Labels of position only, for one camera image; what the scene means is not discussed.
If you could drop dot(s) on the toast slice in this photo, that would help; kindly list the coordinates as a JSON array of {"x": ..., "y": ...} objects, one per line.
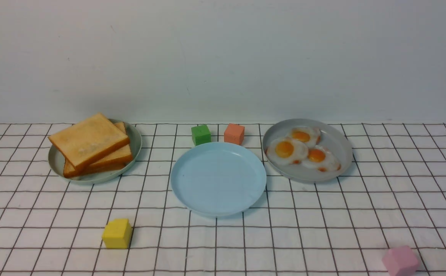
[
  {"x": 122, "y": 154},
  {"x": 89, "y": 140},
  {"x": 70, "y": 172}
]

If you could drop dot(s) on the orange cube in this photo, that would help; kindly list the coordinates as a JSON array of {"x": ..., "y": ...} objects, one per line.
[{"x": 234, "y": 133}]

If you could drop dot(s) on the green cube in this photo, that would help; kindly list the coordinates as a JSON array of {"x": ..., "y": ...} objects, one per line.
[{"x": 201, "y": 134}]

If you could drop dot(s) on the light blue plate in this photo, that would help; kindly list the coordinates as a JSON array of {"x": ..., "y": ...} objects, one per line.
[{"x": 218, "y": 179}]

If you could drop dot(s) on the grey plate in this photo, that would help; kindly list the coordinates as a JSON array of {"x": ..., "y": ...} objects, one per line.
[{"x": 331, "y": 138}]

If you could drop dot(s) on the yellow cube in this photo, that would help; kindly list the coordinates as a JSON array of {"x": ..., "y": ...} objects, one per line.
[{"x": 117, "y": 234}]

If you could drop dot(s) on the pale green plate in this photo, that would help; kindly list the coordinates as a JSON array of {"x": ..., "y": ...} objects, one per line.
[{"x": 57, "y": 161}]

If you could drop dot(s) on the pink cube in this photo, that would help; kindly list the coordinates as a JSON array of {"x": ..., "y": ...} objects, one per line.
[{"x": 400, "y": 261}]

